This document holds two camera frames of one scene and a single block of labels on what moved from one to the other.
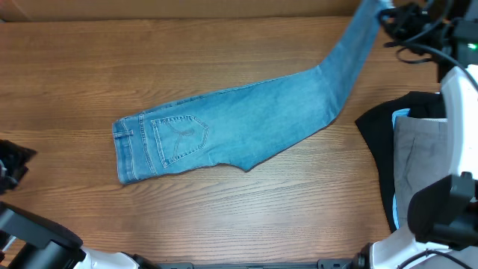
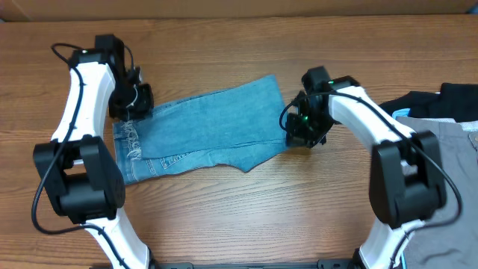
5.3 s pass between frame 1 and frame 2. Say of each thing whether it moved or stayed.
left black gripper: moved
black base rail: stayed
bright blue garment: stayed
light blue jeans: moved
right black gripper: moved
